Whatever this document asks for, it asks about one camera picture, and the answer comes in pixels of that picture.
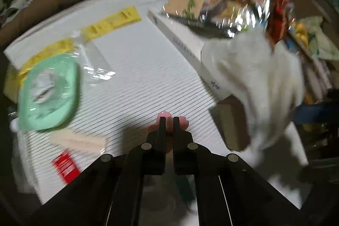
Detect pale green cloth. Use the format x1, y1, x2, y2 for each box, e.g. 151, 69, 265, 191
303, 16, 339, 60

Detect mint green packet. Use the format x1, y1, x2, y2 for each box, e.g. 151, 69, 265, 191
17, 53, 81, 132

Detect pale wooden stick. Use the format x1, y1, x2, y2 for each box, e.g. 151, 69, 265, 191
50, 130, 107, 155

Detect small brown box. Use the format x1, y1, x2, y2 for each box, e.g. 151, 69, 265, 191
209, 94, 253, 152

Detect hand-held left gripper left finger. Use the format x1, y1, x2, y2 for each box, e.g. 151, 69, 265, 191
16, 117, 167, 226

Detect red sachet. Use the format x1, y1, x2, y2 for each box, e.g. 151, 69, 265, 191
51, 150, 81, 184

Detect white plastic bag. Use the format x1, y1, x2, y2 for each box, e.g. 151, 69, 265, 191
200, 29, 306, 167

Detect small pink flower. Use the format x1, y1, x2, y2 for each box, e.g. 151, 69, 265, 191
146, 111, 190, 155

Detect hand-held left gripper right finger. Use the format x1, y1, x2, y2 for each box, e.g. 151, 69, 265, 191
173, 117, 318, 226

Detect white long box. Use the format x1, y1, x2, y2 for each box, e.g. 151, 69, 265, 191
147, 10, 231, 100

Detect red foil package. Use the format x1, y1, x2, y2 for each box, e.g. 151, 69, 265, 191
265, 0, 295, 45

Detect blue bin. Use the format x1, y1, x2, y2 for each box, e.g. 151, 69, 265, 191
293, 102, 339, 124

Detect yellow label strip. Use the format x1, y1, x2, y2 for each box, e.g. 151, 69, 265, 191
81, 6, 143, 40
5, 39, 78, 103

